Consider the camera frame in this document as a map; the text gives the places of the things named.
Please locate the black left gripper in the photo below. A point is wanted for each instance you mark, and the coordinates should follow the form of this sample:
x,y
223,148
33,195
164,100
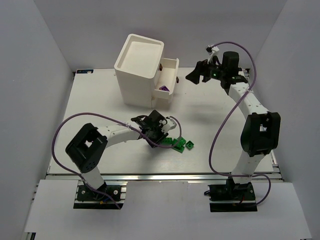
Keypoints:
x,y
158,136

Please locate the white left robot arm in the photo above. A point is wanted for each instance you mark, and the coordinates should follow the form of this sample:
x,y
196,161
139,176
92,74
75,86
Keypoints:
x,y
88,145

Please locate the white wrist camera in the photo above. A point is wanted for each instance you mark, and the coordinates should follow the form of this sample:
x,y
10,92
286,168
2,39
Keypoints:
x,y
212,51
167,124

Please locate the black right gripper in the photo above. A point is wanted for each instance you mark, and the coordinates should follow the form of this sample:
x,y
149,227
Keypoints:
x,y
204,71

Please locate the blue label sticker left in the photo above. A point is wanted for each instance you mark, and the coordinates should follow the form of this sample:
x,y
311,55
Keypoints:
x,y
84,71

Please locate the aluminium front rail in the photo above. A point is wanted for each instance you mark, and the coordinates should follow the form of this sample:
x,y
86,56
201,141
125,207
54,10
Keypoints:
x,y
161,177

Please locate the aluminium right rail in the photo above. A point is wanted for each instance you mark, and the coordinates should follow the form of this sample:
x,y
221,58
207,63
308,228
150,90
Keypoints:
x,y
260,134

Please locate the purple 2x2 lego brick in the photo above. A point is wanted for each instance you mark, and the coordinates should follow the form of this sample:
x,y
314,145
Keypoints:
x,y
164,88

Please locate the aluminium rail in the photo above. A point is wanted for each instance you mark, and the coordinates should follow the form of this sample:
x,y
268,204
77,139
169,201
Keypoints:
x,y
161,177
260,134

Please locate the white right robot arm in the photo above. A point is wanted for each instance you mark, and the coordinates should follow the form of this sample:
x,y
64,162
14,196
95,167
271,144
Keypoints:
x,y
237,93

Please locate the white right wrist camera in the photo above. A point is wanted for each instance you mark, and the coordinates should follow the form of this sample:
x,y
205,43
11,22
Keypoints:
x,y
212,51

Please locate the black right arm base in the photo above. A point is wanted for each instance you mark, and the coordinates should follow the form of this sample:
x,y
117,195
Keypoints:
x,y
231,197

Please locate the green 2x2 lego rightmost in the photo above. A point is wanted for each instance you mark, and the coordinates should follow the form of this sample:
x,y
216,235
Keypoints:
x,y
189,145

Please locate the white drawer cabinet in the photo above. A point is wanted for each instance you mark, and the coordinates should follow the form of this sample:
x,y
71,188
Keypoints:
x,y
137,70

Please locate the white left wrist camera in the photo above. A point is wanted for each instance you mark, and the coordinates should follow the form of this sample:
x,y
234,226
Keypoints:
x,y
167,124

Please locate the green 2x3 lego plate brick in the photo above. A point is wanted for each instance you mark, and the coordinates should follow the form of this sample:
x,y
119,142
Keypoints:
x,y
179,149

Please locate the green 2x2 lego stacked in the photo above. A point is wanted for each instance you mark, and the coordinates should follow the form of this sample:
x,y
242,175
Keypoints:
x,y
179,142

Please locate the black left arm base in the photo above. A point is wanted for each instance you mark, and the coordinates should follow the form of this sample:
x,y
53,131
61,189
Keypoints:
x,y
112,199

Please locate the green 2x2 lego brick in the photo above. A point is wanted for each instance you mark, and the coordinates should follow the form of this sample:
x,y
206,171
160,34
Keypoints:
x,y
168,142

